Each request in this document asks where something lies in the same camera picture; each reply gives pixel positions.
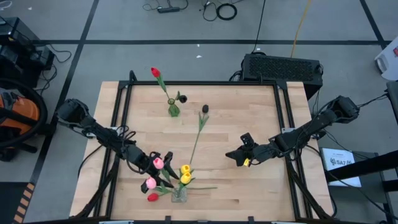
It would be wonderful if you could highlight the pink artificial tulip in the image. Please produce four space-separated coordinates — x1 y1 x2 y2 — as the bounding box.
145 176 180 196
152 157 180 195

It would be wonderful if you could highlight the black equipment stack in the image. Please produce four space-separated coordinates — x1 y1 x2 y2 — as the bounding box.
0 16 56 88

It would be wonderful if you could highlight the white printed box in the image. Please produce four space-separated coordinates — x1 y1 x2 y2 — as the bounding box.
320 147 363 187

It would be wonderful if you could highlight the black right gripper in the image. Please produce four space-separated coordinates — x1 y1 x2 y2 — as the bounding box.
226 133 276 167

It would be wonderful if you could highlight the coiled black cable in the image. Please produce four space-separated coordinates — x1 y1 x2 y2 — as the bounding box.
216 2 238 21

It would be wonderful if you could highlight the black metal table frame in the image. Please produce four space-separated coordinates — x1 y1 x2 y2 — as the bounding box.
73 70 335 224

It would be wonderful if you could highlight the black computer case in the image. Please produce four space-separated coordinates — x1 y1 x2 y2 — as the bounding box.
241 53 324 100

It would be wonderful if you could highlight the white angular box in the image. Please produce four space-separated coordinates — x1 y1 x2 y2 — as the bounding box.
374 45 398 82

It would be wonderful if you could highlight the black power strip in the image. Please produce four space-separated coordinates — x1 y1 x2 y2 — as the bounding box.
157 6 181 14

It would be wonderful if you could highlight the green glass vase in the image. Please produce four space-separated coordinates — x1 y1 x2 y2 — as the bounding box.
167 98 181 118

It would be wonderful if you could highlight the black metal bar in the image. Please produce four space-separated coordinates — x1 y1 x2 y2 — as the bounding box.
325 151 398 183

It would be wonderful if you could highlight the yellow hanging cable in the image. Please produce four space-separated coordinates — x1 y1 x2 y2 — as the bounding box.
290 0 313 58

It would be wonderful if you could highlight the red artificial tulip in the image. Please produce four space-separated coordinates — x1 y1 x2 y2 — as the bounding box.
150 67 174 103
147 185 218 203

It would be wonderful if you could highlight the black artificial tulip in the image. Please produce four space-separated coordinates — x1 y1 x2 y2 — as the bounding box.
174 90 188 105
189 104 210 166

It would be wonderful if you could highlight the clear cut-glass vase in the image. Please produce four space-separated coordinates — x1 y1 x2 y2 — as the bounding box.
171 185 188 203

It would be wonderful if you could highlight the orange black vacuum cleaner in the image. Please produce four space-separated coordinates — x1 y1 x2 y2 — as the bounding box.
0 77 49 162

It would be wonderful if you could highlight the yellow artificial tulip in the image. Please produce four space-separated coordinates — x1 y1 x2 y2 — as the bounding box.
178 164 195 195
177 172 197 197

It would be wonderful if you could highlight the thin black floor cable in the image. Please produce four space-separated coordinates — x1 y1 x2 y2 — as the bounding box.
201 0 219 22

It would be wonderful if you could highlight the black hanging cable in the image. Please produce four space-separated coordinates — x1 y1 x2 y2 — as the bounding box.
251 0 267 54

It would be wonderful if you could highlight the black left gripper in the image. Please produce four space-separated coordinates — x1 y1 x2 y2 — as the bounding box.
127 147 180 194

